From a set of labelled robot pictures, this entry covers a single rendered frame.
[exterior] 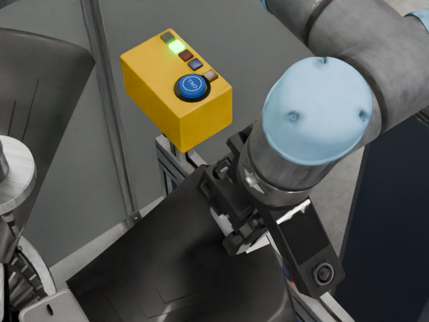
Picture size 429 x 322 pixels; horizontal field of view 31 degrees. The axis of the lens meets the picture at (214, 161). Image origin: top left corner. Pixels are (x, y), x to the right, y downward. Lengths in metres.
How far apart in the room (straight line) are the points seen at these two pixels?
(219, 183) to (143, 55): 0.48
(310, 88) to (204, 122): 0.60
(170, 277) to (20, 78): 0.28
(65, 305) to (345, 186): 1.58
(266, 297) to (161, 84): 0.41
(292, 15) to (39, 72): 0.25
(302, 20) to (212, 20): 1.20
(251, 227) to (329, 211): 1.55
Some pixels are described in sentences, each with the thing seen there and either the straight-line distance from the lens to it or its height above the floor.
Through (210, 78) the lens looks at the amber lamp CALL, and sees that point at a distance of 1.16.
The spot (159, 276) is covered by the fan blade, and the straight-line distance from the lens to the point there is 0.88.
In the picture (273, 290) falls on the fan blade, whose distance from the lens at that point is 0.91.
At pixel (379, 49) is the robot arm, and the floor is 1.49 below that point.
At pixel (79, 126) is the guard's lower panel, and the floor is 0.53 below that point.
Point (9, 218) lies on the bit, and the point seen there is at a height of 1.40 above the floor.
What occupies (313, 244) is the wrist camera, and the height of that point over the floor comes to 1.29.
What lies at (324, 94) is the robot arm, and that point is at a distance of 0.58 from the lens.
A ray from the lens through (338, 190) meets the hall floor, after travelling 2.35.
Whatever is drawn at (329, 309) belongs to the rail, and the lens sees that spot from 1.22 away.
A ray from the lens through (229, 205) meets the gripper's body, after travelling 0.76.
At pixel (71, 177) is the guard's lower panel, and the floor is 0.37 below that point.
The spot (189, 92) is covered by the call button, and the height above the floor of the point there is 1.08.
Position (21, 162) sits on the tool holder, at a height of 1.47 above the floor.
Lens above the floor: 1.95
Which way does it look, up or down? 55 degrees down
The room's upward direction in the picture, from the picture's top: 2 degrees counter-clockwise
